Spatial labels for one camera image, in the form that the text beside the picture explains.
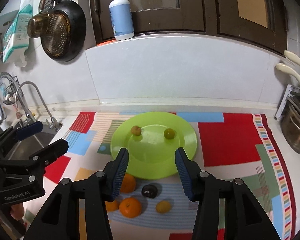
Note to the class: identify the cream handle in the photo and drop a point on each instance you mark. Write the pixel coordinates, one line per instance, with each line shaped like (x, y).
(288, 70)
(292, 57)

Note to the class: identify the cream handle lower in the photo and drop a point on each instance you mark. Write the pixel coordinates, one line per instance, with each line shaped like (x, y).
(288, 70)

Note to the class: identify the chrome faucet left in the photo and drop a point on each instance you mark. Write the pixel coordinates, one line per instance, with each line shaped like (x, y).
(3, 123)

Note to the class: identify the large orange upper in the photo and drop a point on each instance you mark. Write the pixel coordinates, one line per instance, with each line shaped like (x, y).
(128, 184)

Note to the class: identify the small orange lower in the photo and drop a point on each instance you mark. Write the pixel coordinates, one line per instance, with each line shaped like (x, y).
(112, 206)

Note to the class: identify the large orange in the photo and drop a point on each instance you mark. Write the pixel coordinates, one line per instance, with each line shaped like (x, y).
(128, 184)
(130, 207)

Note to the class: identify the dark wooden window frame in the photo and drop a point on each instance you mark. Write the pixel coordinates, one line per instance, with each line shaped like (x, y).
(259, 22)

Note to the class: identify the steel pot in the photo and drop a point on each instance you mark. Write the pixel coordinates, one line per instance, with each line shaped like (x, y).
(290, 125)

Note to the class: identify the dark purple plum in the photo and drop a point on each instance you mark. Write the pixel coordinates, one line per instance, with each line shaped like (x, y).
(149, 191)

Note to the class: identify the blue white pump bottle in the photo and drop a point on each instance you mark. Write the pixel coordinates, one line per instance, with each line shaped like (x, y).
(121, 19)

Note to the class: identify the small yellow-brown fruit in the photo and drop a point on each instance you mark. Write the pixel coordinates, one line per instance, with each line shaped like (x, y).
(136, 130)

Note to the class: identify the steel sink basin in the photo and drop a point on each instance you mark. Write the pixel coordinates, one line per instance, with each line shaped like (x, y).
(23, 149)

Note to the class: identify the green round plate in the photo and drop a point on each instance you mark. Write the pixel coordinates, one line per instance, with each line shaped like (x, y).
(151, 155)

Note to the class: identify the colourful patterned table mat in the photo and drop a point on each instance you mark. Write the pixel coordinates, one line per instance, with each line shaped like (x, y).
(229, 146)

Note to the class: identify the teal white package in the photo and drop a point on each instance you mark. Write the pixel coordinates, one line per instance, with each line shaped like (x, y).
(16, 40)

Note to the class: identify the cream handle upper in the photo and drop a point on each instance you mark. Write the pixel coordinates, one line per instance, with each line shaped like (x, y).
(292, 57)

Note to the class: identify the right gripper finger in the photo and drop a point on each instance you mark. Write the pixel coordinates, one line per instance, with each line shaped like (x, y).
(50, 153)
(27, 128)

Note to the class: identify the white rack bracket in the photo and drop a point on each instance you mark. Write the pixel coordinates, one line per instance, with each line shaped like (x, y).
(289, 89)

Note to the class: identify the brass strainer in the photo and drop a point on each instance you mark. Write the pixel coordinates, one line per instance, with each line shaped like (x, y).
(53, 30)

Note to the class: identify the green lime fruit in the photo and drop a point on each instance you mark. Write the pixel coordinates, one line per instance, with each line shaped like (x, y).
(169, 133)

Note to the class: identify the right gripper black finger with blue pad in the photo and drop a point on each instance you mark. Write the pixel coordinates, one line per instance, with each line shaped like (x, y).
(245, 218)
(58, 218)

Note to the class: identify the large orange lower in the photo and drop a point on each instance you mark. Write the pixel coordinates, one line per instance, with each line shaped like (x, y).
(130, 207)

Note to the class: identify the yellow-green spotted fruit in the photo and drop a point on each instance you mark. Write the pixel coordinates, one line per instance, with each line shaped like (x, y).
(163, 206)

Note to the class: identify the black frying pan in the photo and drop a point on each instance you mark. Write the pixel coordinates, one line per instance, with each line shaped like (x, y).
(78, 28)

